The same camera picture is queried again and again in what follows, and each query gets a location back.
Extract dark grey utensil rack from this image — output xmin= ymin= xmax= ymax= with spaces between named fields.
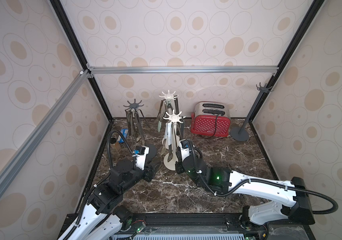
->
xmin=123 ymin=99 xmax=157 ymax=161

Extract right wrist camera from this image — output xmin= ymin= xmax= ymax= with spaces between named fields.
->
xmin=179 ymin=139 xmax=190 ymax=162

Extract dark grey rack back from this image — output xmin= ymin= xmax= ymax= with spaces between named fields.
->
xmin=230 ymin=83 xmax=273 ymax=142

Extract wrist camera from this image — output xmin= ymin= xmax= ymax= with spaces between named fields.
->
xmin=133 ymin=146 xmax=149 ymax=171
xmin=179 ymin=139 xmax=190 ymax=162

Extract black tongs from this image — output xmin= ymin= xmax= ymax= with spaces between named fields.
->
xmin=177 ymin=118 xmax=185 ymax=140

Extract red white toaster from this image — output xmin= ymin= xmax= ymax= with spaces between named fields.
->
xmin=191 ymin=102 xmax=231 ymax=137

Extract thin steel tongs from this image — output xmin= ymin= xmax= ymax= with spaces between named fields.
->
xmin=133 ymin=109 xmax=145 ymax=145

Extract green tongs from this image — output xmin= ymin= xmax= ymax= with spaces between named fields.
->
xmin=157 ymin=100 xmax=174 ymax=133

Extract small steel tongs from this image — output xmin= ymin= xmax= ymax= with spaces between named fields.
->
xmin=161 ymin=122 xmax=174 ymax=163

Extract toaster black cord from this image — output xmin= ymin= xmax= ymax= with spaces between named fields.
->
xmin=200 ymin=113 xmax=220 ymax=139

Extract horizontal aluminium bar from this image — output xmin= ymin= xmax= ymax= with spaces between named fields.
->
xmin=82 ymin=66 xmax=279 ymax=76

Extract diagonal aluminium bar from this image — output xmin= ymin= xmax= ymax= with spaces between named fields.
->
xmin=0 ymin=70 xmax=91 ymax=198

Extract brown spice jar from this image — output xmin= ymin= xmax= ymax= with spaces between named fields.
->
xmin=110 ymin=137 xmax=121 ymax=152

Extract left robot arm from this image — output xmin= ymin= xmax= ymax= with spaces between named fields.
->
xmin=59 ymin=130 xmax=159 ymax=240

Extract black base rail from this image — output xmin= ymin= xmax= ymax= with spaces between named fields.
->
xmin=57 ymin=211 xmax=317 ymax=240

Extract blue small package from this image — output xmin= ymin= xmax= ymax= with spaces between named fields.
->
xmin=118 ymin=129 xmax=129 ymax=143

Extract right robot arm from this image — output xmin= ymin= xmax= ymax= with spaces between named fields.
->
xmin=176 ymin=139 xmax=338 ymax=226

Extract white utensil rack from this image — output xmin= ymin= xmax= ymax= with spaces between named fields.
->
xmin=163 ymin=110 xmax=185 ymax=171
xmin=157 ymin=90 xmax=179 ymax=155

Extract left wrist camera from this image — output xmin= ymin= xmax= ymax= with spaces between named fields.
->
xmin=133 ymin=146 xmax=149 ymax=171

